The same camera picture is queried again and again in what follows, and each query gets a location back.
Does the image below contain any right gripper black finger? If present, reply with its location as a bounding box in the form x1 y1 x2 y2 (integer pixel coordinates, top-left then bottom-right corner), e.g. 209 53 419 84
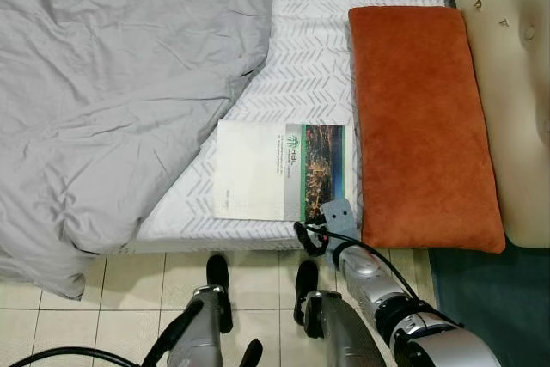
294 221 323 258

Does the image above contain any white book with photo cover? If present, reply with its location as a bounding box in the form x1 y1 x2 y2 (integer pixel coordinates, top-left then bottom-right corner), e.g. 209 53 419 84
211 119 356 223

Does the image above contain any orange velvet pillow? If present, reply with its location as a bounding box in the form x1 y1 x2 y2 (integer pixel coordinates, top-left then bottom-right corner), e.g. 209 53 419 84
347 6 507 254

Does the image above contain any silver left leg black foot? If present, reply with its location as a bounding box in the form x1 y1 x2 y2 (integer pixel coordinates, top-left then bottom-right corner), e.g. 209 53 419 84
168 254 235 367

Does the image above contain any silver leg black foot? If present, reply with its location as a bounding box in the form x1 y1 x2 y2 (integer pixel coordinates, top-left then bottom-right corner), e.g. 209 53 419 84
294 260 388 367
168 254 235 367

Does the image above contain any silver right leg black foot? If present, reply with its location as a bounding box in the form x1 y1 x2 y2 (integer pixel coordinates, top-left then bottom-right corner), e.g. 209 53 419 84
294 260 388 367

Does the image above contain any dark green floor rug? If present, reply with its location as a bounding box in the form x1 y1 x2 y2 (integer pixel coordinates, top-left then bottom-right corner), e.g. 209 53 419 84
427 245 550 367

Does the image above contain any white chevron patterned mattress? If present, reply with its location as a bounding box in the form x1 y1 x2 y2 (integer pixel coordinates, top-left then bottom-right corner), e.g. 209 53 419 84
120 0 456 254

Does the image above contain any cream tufted headboard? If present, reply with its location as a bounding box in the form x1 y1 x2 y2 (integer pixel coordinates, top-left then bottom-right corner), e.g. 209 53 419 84
442 0 550 249

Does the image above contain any grey duvet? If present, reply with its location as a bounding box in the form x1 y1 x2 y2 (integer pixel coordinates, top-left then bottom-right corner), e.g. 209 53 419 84
0 0 276 301

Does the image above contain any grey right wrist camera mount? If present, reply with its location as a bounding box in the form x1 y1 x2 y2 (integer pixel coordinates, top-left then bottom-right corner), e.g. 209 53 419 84
320 198 358 243

